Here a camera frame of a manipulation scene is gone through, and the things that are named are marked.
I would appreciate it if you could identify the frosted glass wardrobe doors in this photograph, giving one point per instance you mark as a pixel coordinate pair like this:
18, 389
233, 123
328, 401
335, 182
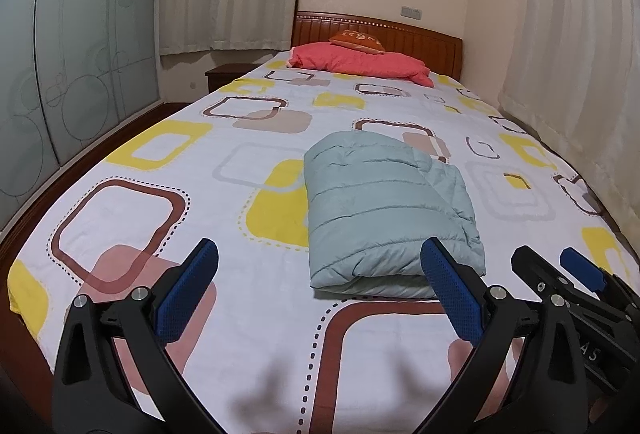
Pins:
75, 53

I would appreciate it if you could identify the coral pink pillow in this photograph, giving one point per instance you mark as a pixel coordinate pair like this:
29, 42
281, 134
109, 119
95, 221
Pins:
370, 61

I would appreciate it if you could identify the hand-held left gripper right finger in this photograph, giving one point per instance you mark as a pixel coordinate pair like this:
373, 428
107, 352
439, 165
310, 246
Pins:
450, 294

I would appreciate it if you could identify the wooden headboard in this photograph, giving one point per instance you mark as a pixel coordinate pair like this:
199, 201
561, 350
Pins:
430, 41

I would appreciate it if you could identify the light green puffer jacket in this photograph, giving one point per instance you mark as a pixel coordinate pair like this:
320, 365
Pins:
380, 214

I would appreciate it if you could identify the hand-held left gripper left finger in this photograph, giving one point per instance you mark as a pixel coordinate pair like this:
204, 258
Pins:
186, 294

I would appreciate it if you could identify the bed with patterned sheet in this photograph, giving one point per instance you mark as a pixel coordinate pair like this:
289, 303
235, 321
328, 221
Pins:
150, 224

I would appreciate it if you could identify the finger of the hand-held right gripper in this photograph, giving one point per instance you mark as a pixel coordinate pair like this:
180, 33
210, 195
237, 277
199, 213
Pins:
582, 269
535, 269

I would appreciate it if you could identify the wooden nightstand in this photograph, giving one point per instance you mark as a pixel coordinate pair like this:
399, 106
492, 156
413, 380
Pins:
225, 76

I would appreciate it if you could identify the orange cushion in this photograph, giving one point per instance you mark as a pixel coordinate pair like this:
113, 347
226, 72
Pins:
357, 39

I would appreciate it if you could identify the wall socket plate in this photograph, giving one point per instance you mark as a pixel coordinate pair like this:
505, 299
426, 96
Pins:
411, 12

